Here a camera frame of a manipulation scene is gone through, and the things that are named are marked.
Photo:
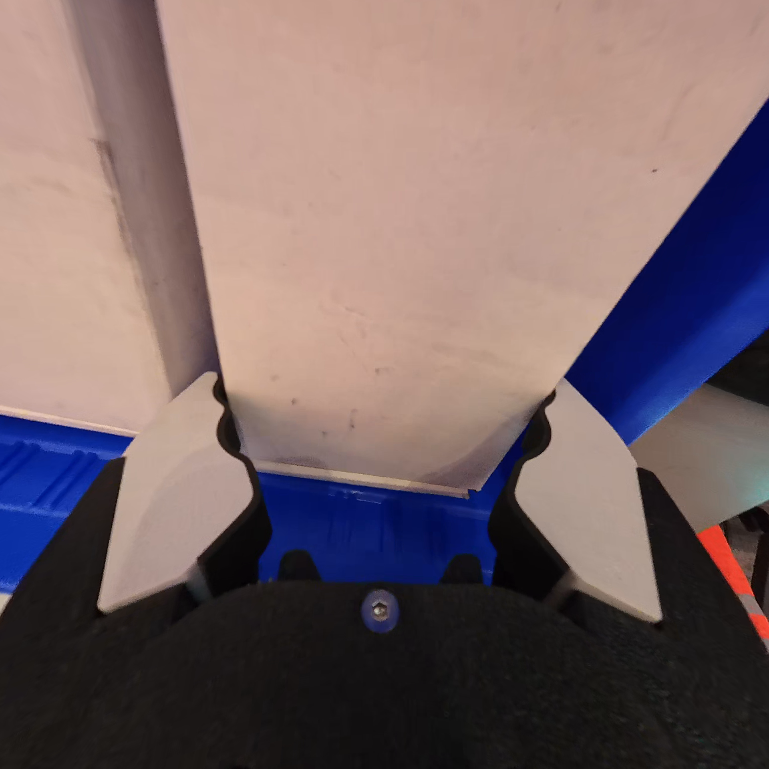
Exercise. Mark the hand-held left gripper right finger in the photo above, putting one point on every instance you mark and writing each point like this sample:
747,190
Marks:
595,516

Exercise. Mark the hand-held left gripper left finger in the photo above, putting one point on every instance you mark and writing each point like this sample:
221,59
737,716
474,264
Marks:
174,510

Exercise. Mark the blue plastic bin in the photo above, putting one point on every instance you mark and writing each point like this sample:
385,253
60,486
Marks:
661,336

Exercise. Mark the white cardboard mailer box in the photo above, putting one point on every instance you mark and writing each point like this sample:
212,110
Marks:
420,210
60,270

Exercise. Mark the orange traffic cone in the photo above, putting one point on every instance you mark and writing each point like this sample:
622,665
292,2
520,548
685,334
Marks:
730,565

